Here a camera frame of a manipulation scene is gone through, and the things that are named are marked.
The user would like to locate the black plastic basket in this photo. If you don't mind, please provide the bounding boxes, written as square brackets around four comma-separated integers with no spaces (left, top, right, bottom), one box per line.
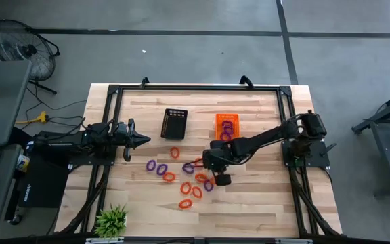
[160,108,188,140]

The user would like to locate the green plant in white pot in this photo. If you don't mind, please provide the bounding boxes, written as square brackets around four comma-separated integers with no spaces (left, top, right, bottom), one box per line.
[93,203,129,239]

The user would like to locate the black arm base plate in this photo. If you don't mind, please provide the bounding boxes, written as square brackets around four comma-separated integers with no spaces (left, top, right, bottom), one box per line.
[281,139,332,169]
[66,148,116,167]

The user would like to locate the black metal cart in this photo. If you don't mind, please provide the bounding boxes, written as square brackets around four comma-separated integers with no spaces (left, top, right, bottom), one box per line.
[350,86,390,199]

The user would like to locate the drink can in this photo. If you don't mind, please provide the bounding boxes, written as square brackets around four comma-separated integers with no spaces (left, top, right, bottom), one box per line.
[15,152,30,173]

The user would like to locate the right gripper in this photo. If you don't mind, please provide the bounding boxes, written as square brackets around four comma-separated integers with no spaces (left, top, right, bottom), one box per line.
[190,139,233,187]

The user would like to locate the black floor fan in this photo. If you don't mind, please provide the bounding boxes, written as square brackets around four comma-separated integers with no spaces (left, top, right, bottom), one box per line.
[0,19,62,96]

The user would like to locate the black box with white logo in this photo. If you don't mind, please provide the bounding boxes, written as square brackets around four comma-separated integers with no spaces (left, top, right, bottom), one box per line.
[17,154,71,208]

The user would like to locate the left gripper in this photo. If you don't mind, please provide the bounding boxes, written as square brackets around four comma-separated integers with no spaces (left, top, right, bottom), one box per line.
[115,118,151,163]

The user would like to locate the orange plastic basket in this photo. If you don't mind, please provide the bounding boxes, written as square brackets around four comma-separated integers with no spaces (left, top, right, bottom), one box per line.
[215,113,240,142]

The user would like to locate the black aluminium table frame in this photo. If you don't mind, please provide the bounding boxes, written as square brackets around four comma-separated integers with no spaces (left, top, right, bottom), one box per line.
[54,83,345,244]

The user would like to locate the silver aluminium bracket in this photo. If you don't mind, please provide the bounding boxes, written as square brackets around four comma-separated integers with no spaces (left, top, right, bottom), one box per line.
[275,238,313,244]
[85,237,125,244]

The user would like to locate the yellow extension cord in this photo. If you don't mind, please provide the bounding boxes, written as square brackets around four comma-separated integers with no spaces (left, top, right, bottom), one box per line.
[14,110,50,125]

